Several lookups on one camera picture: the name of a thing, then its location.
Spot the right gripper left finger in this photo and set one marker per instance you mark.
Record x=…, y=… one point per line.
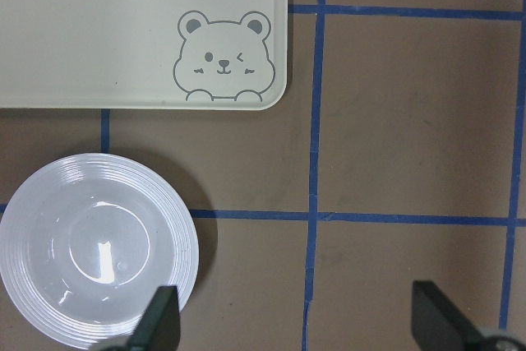
x=160, y=326

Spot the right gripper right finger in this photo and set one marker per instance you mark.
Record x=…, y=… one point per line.
x=437, y=324

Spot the cream bear tray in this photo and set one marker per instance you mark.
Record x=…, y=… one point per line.
x=143, y=54

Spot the white round plate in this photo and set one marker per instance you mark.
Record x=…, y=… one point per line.
x=86, y=241

